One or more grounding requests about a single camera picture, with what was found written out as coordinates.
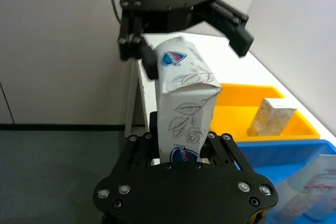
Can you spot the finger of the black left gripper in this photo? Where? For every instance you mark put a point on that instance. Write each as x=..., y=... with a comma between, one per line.
x=233, y=27
x=131, y=40

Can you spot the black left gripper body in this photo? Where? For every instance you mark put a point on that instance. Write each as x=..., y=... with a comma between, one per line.
x=162, y=3

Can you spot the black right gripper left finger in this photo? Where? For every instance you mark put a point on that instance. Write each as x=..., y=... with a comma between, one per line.
x=139, y=150

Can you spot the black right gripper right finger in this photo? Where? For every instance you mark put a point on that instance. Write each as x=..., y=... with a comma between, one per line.
x=225, y=153

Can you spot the white floral tissue pack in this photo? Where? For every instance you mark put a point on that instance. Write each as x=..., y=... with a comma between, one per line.
x=183, y=90

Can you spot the white table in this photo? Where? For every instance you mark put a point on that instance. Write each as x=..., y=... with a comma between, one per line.
x=236, y=58

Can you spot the yellow plastic bin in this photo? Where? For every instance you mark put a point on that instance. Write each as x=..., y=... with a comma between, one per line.
x=236, y=108

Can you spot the blue plastic bin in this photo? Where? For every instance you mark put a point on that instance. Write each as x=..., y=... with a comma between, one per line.
x=273, y=155

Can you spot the yellow patterned tissue pack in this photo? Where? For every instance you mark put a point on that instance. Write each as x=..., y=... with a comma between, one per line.
x=273, y=117

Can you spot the clear wrapped tissue pack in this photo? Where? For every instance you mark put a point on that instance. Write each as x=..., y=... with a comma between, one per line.
x=309, y=187

